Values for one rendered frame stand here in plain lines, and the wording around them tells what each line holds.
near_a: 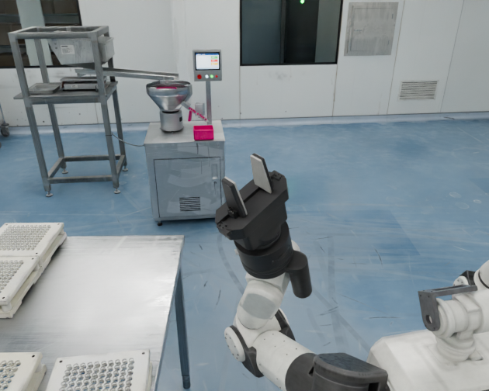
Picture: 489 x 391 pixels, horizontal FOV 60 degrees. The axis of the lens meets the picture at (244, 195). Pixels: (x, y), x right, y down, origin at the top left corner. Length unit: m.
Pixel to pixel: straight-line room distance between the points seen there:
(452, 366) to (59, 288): 1.28
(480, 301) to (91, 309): 1.15
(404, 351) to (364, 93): 5.92
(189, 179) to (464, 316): 2.88
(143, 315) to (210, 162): 2.11
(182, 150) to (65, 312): 2.06
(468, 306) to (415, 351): 0.12
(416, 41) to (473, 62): 0.99
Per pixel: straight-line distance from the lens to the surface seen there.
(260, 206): 0.58
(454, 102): 7.30
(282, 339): 0.90
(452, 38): 7.02
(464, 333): 0.81
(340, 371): 0.72
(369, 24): 6.40
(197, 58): 3.57
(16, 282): 1.62
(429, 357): 0.83
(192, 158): 3.37
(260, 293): 0.71
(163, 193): 3.51
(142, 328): 1.41
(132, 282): 1.60
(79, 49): 4.11
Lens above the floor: 1.85
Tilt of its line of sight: 27 degrees down
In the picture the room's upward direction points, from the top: straight up
